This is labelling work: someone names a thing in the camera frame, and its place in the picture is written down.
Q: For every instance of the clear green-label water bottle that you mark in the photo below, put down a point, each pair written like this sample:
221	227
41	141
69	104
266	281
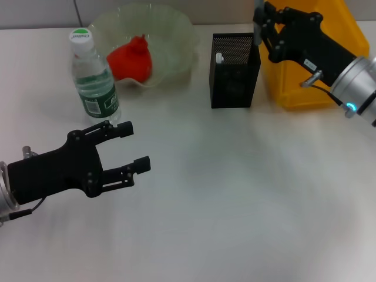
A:
94	85

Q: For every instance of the yellow plastic bin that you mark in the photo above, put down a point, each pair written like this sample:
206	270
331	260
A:
293	85

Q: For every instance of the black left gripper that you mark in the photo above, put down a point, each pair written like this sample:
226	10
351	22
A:
53	176

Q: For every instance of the translucent green fruit bowl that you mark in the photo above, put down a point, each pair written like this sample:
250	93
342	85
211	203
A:
173	44

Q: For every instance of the black mesh pen holder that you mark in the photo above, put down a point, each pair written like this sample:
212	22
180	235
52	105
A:
233	85

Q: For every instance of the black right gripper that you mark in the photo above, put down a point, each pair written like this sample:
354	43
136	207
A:
311	44

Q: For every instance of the red-orange plush orange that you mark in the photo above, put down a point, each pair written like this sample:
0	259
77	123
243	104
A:
132	63

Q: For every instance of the grey glitter marker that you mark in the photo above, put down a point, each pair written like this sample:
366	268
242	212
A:
258	32

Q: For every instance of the green toothbrush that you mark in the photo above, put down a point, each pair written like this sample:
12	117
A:
219	57

